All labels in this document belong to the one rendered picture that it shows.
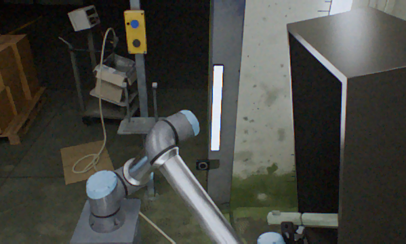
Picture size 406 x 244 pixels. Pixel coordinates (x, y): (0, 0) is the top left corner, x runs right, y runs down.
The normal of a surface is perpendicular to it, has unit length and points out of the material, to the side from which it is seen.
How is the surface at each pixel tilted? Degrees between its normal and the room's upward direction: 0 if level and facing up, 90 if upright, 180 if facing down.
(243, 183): 90
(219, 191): 90
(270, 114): 90
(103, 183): 5
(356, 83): 90
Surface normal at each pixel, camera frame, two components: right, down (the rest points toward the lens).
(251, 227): 0.01, -0.87
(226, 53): 0.03, 0.50
